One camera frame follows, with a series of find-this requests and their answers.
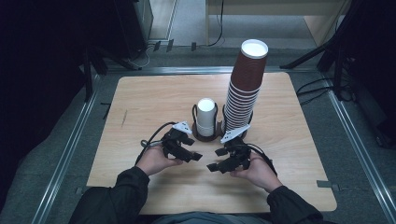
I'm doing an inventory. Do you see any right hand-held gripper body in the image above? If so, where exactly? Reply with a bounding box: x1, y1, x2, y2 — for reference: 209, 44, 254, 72
219, 123, 253, 171

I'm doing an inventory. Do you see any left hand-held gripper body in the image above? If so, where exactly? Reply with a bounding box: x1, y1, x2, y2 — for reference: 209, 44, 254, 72
162, 120, 193, 159

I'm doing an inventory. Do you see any black wire cup holder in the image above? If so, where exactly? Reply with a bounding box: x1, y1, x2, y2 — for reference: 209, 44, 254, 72
191, 103, 255, 144

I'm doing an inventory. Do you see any brown ribbed paper cup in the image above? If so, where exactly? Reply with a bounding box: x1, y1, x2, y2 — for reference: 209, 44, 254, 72
230, 38, 269, 93

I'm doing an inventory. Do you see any person's left hand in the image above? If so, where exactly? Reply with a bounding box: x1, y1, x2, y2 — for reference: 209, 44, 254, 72
135, 144, 184, 177

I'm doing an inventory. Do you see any person's right hand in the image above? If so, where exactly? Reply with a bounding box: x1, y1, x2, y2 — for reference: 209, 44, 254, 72
230, 152, 284, 194

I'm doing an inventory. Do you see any person's grey clothing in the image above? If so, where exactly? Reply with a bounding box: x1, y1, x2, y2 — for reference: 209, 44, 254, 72
152, 211, 272, 224

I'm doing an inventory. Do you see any black metal stand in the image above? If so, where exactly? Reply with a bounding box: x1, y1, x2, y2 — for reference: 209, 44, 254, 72
81, 46, 141, 104
279, 0, 365, 101

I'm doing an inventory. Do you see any black cabinet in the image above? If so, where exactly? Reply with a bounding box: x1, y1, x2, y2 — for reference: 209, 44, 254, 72
113, 0, 154, 60

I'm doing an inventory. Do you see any dark curtain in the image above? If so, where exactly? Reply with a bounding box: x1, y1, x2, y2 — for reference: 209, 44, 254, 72
351, 0, 396, 132
0, 0, 94, 213

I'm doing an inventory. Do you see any light wooden desk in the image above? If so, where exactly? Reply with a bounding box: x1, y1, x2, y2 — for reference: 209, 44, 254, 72
205, 0, 353, 48

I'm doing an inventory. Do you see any left hand-held gripper black cable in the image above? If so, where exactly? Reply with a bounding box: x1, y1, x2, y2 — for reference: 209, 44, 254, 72
134, 120, 177, 166

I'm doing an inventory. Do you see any hand-held gripper black cable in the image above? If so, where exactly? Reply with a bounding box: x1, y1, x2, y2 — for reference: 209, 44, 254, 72
244, 143, 278, 176
134, 120, 177, 166

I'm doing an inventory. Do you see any right hand-held gripper black cable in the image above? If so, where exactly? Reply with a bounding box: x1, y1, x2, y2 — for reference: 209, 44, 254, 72
244, 143, 278, 176

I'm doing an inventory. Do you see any silver cable plug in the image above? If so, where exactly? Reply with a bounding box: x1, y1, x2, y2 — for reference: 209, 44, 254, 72
140, 139, 163, 148

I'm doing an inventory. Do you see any metal floor rail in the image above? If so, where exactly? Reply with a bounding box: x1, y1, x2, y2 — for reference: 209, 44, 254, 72
323, 78, 396, 224
31, 74, 102, 224
106, 65, 318, 76

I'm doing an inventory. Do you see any white floor cable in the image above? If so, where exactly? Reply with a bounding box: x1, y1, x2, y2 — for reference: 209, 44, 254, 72
129, 43, 157, 70

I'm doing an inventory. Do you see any black floor cable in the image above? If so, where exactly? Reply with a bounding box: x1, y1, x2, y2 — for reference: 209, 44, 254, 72
298, 89, 335, 106
295, 77, 335, 95

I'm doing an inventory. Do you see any black hanging cable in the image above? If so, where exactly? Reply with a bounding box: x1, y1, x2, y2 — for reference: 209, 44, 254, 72
206, 0, 226, 49

